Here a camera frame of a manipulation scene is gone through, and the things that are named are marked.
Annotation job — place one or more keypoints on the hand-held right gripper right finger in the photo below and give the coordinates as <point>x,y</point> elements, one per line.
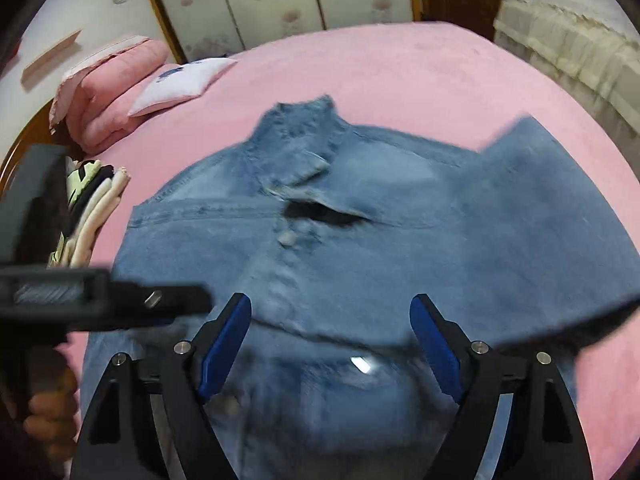
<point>434,347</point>

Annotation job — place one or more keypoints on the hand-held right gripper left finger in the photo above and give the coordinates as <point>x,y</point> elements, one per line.
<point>226,342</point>

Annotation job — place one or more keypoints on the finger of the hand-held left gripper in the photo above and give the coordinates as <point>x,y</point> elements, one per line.
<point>165,301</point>

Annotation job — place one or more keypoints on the blue denim jeans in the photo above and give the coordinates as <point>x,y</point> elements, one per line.
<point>400,240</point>

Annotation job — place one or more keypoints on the stack of folded clothes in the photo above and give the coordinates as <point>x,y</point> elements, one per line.
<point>97,210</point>

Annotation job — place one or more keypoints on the person's left hand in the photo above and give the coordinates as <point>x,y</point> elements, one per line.
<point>52,410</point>

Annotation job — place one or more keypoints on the wooden headboard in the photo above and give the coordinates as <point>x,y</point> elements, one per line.
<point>27,135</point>

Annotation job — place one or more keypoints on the pink folded quilt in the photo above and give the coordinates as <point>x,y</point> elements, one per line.
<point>110,95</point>

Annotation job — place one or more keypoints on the white printed pillow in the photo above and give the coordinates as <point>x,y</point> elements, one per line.
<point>180,82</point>

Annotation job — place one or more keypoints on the pink bed sheet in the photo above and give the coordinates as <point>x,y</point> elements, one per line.
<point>400,70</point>

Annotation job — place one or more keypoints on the floral door wardrobe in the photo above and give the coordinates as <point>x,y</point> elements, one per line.
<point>280,0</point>

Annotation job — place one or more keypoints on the cream lace cloth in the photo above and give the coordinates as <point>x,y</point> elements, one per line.
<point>575,45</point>

